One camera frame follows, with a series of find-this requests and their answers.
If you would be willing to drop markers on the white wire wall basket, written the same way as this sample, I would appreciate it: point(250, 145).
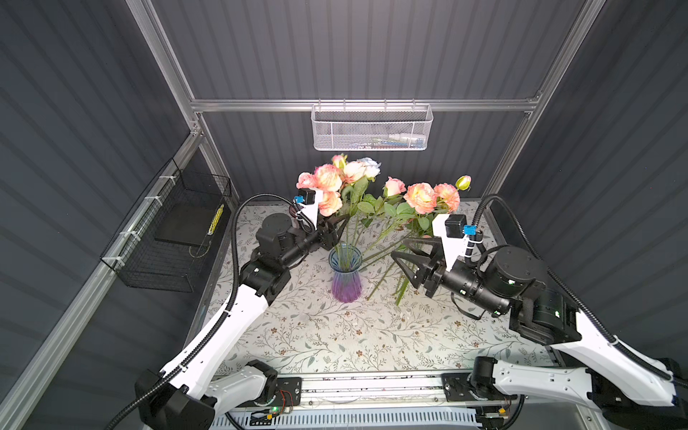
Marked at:
point(383, 126)

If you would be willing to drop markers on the floral patterned table mat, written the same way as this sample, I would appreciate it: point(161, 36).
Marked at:
point(389, 328)

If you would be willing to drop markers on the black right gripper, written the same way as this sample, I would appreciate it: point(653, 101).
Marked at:
point(429, 269)

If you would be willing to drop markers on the pink cream spray rose stem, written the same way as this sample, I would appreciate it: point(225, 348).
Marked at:
point(329, 179)

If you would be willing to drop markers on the blue purple glass vase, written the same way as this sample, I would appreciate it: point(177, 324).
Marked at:
point(346, 261)

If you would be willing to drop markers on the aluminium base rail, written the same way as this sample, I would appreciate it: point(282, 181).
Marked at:
point(371, 389)

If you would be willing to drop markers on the black wire side basket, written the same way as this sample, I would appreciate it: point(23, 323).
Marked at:
point(165, 245)

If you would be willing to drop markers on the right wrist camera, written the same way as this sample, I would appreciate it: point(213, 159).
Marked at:
point(458, 238)

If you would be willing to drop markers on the white rose stem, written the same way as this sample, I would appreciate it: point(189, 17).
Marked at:
point(372, 168)

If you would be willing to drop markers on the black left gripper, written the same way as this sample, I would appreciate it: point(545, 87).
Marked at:
point(327, 237)

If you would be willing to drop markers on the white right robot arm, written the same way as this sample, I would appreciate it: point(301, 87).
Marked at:
point(597, 371)

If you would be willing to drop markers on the peach spray rose branch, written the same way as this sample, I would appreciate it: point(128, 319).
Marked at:
point(420, 204)

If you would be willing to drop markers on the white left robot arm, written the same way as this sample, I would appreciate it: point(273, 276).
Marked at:
point(186, 394)

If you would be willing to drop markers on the pile of artificial flowers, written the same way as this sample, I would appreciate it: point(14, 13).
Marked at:
point(385, 271)

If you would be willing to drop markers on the yellow tool in basket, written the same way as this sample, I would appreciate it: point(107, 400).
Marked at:
point(215, 220)

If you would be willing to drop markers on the light pink rose stem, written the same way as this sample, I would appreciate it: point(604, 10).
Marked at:
point(380, 217)

